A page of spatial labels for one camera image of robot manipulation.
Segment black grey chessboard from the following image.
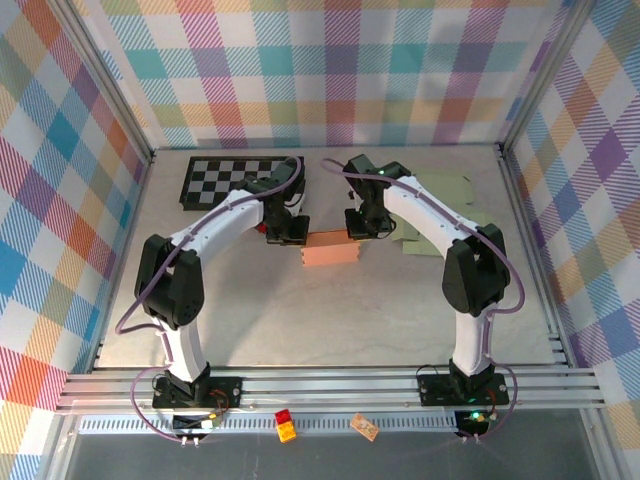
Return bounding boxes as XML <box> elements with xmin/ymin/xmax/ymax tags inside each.
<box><xmin>178</xmin><ymin>155</ymin><xmax>306</xmax><ymax>211</ymax></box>

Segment red yellow toy bricks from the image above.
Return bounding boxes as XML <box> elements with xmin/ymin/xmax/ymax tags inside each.
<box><xmin>274</xmin><ymin>408</ymin><xmax>297</xmax><ymax>444</ymax></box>

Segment small orange printed tag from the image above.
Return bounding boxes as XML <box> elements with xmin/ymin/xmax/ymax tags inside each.
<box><xmin>349</xmin><ymin>413</ymin><xmax>380</xmax><ymax>442</ymax></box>

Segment small black circuit board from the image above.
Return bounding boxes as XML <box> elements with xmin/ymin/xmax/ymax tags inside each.
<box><xmin>455</xmin><ymin>408</ymin><xmax>494</xmax><ymax>437</ymax></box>
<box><xmin>172</xmin><ymin>410</ymin><xmax>224</xmax><ymax>434</ymax></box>

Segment aluminium rail beam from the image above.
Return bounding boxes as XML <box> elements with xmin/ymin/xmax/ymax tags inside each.
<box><xmin>57</xmin><ymin>364</ymin><xmax>609</xmax><ymax>415</ymax></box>

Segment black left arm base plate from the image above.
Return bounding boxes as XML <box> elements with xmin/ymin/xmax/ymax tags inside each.
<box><xmin>152</xmin><ymin>375</ymin><xmax>244</xmax><ymax>409</ymax></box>

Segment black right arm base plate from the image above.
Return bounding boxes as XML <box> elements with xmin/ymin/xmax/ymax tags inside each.
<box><xmin>416</xmin><ymin>372</ymin><xmax>511</xmax><ymax>407</ymax></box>

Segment slotted grey cable duct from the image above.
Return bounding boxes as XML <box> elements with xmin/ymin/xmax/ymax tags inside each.
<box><xmin>79</xmin><ymin>414</ymin><xmax>496</xmax><ymax>435</ymax></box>

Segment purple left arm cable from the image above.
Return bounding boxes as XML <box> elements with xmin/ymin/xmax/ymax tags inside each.
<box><xmin>114</xmin><ymin>155</ymin><xmax>306</xmax><ymax>445</ymax></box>

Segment aluminium corner post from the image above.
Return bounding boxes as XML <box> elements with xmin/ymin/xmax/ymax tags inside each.
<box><xmin>497</xmin><ymin>0</ymin><xmax>600</xmax><ymax>154</ymax></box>
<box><xmin>47</xmin><ymin>0</ymin><xmax>159</xmax><ymax>166</ymax></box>

